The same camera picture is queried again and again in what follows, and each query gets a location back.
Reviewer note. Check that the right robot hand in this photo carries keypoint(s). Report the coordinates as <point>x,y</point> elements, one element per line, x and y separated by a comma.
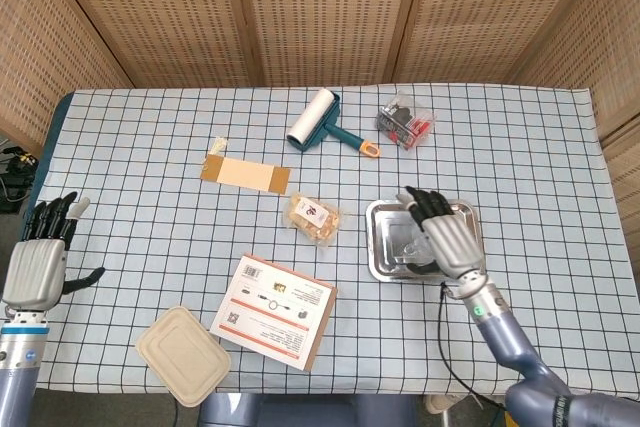
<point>450,242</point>

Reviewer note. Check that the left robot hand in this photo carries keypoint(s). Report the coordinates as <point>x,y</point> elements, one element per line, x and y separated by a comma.
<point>35,272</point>

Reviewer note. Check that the clear bag of snacks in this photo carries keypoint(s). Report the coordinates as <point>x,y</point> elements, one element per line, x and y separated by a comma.
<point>312,219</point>

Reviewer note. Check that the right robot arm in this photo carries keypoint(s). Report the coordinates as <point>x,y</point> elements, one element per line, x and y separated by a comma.
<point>505,342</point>

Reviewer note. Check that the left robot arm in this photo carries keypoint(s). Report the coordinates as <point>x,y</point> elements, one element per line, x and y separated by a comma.
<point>20,362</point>

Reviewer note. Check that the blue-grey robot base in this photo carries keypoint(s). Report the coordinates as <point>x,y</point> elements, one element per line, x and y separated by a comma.
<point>310,409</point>

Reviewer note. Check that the stainless steel tray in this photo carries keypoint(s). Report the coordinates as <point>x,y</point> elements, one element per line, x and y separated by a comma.
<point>395,242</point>

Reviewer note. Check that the blue checked tablecloth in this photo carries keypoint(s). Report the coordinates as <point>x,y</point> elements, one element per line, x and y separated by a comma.
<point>150,227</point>

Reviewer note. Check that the clear bag of small parts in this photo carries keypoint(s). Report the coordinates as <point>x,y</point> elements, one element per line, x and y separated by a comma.
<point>405,122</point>

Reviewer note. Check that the beige pulp container lid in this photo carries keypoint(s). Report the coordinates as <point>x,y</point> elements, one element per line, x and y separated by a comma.
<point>182,354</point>

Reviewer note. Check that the white orange product box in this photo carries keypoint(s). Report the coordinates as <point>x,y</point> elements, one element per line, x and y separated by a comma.
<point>275,314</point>

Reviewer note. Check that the brown cardboard card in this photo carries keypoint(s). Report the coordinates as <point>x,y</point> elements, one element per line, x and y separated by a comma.
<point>245,174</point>

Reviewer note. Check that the small clear plastic tag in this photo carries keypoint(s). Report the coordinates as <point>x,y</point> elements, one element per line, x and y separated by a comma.
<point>219,145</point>

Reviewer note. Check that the woven rattan folding screen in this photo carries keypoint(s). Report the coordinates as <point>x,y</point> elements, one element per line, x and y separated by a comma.
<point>320,7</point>

